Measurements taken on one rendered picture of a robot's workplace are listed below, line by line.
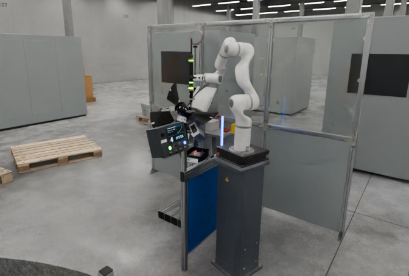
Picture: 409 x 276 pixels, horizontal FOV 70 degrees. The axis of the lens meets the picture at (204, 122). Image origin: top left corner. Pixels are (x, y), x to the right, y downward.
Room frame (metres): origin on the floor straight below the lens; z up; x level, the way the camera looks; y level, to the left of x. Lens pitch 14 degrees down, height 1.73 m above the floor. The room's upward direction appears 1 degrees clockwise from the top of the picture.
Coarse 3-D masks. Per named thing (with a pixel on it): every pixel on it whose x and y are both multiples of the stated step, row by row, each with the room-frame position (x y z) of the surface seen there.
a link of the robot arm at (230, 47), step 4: (224, 40) 2.35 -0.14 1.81; (228, 40) 2.20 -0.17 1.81; (232, 40) 2.24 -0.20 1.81; (224, 44) 2.32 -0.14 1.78; (228, 44) 2.14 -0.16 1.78; (232, 44) 2.13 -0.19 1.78; (236, 44) 2.14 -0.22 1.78; (220, 48) 2.38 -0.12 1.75; (224, 48) 2.18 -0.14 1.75; (228, 48) 2.13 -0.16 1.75; (232, 48) 2.13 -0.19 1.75; (236, 48) 2.13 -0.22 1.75; (220, 52) 2.37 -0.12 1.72; (224, 52) 2.34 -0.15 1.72; (228, 52) 2.14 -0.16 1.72; (232, 52) 2.13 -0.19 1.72; (236, 52) 2.14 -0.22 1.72; (224, 56) 2.36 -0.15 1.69; (228, 56) 2.37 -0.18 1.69
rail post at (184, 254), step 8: (184, 184) 2.02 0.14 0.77; (184, 192) 2.02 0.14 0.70; (184, 200) 2.02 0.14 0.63; (184, 208) 2.02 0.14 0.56; (184, 216) 2.02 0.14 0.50; (184, 224) 2.02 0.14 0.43; (184, 232) 2.02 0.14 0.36; (184, 240) 2.02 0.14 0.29; (184, 248) 2.02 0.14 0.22; (184, 256) 2.02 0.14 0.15; (184, 264) 2.02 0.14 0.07
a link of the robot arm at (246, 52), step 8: (240, 48) 2.15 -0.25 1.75; (248, 48) 2.18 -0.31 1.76; (240, 56) 2.20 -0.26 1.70; (248, 56) 2.17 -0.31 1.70; (240, 64) 2.14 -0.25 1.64; (248, 64) 2.15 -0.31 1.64; (240, 72) 2.11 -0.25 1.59; (248, 72) 2.14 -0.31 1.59; (240, 80) 2.10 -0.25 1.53; (248, 80) 2.11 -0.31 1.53; (248, 88) 2.11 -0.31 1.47; (256, 96) 2.09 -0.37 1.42; (256, 104) 2.08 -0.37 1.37
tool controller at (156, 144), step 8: (160, 128) 1.81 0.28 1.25; (168, 128) 1.86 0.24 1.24; (176, 128) 1.91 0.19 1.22; (184, 128) 1.98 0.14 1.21; (152, 136) 1.81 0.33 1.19; (160, 136) 1.78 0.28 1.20; (168, 136) 1.84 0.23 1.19; (176, 136) 1.89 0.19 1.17; (184, 136) 1.96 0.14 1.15; (152, 144) 1.81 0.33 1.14; (160, 144) 1.77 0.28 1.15; (168, 144) 1.82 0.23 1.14; (176, 144) 1.87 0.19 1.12; (184, 144) 1.94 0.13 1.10; (152, 152) 1.81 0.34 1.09; (160, 152) 1.77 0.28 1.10; (168, 152) 1.80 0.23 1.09; (176, 152) 1.93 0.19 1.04
